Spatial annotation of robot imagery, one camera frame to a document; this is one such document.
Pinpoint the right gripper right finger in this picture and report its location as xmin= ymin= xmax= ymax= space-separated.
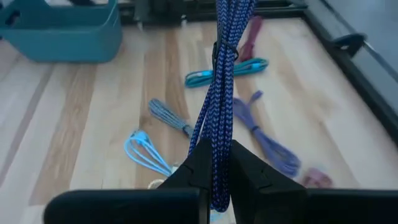
xmin=229 ymin=139 xmax=398 ymax=224

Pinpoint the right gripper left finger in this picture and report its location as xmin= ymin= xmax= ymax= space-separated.
xmin=43 ymin=138 xmax=213 ymax=224

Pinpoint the brown USB cable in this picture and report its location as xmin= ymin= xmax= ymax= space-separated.
xmin=301 ymin=167 xmax=333 ymax=189

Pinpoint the purple USB cable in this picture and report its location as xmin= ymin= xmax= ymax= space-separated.
xmin=233 ymin=90 xmax=302 ymax=178

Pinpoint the light blue USB cable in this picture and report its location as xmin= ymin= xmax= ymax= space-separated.
xmin=124 ymin=129 xmax=174 ymax=177

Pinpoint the grey braided USB cable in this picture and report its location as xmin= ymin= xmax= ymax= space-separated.
xmin=148 ymin=98 xmax=195 ymax=138

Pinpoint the dark blue braided USB cable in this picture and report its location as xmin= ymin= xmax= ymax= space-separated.
xmin=188 ymin=0 xmax=257 ymax=213

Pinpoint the teal USB cable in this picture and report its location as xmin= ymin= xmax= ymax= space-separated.
xmin=185 ymin=57 xmax=269 ymax=88

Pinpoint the maroon USB cable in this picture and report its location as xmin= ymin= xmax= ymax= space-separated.
xmin=238 ymin=16 xmax=264 ymax=63

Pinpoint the teal plastic bin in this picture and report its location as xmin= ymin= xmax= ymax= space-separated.
xmin=0 ymin=0 xmax=123 ymax=64

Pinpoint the black mount bar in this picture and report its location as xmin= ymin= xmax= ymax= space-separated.
xmin=331 ymin=32 xmax=368 ymax=58

